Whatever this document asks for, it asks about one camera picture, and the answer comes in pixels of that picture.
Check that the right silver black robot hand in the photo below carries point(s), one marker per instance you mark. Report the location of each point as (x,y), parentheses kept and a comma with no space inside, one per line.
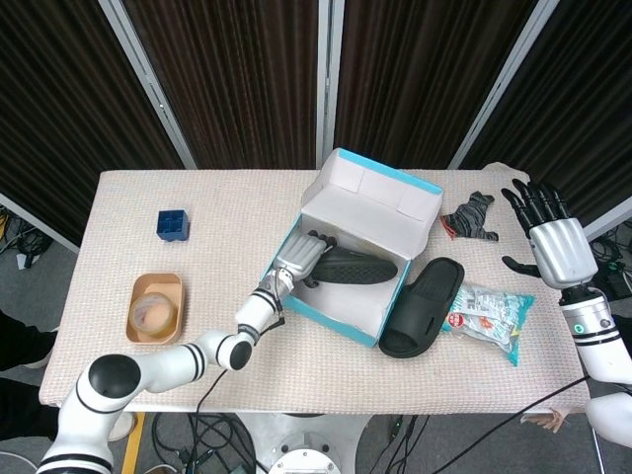
(563,252)

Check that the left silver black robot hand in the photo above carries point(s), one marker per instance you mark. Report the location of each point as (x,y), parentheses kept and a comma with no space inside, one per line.
(298,254)

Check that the black rubber slipper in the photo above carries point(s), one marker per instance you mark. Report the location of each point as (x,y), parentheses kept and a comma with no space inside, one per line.
(360,269)
(424,306)

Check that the teal cardboard shoe box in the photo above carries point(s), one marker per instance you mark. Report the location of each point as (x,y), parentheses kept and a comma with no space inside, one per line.
(365,217)

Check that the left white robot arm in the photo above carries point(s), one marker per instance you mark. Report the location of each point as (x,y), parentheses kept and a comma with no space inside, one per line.
(163,365)

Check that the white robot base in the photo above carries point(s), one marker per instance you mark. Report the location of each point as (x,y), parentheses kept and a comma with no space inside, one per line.
(301,444)

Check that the teal snack package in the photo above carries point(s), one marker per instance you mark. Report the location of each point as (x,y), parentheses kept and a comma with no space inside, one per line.
(489,316)

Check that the grey striped sock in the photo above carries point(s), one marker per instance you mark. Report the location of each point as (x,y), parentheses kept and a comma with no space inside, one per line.
(469,219)

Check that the blue cube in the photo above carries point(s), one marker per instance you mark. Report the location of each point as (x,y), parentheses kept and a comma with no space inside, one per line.
(173,227)

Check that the beige woven table cloth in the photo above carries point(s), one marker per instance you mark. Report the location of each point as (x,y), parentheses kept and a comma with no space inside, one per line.
(321,385)

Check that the dark ribbed partition panel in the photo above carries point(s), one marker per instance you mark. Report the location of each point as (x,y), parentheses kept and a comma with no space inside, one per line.
(59,99)
(582,99)
(237,84)
(410,84)

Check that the clear tape roll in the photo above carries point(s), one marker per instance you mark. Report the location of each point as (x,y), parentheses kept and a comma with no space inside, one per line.
(140,308)

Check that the beige plastic tray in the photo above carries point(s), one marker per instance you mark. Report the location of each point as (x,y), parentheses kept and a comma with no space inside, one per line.
(148,338)

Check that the white sneaker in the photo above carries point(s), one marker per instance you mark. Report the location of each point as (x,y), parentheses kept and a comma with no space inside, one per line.
(123,427)

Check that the aluminium partition post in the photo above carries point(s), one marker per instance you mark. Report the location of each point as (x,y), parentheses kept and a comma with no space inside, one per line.
(148,81)
(498,94)
(328,84)

